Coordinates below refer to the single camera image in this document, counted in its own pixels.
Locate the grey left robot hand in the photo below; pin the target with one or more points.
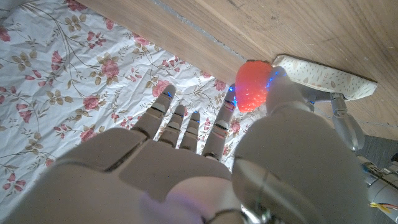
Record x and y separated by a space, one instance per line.
345 124

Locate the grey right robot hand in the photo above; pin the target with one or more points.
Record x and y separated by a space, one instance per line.
186 177

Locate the cream patterned pen bag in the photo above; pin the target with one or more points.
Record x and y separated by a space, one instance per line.
326 77

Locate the red ball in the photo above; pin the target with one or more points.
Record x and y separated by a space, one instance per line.
252 84

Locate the floral backdrop cloth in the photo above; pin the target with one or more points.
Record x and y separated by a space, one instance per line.
62 77

